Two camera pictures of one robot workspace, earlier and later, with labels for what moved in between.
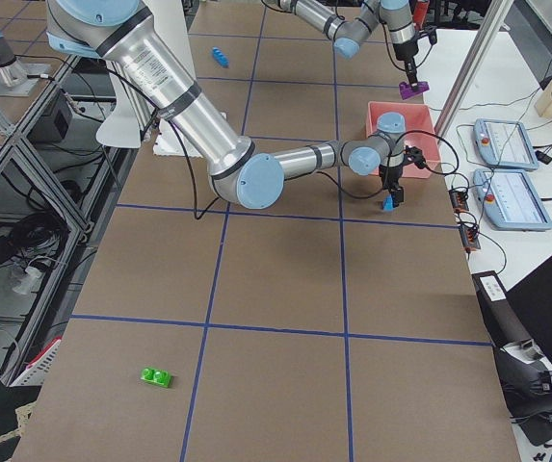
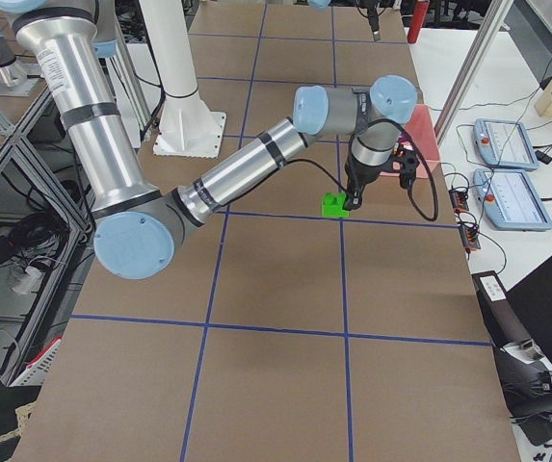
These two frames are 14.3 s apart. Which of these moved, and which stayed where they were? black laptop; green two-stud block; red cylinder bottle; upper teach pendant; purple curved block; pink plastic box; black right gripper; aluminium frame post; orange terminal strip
Moved: purple curved block; green two-stud block; black right gripper
Stayed: aluminium frame post; black laptop; red cylinder bottle; pink plastic box; upper teach pendant; orange terminal strip
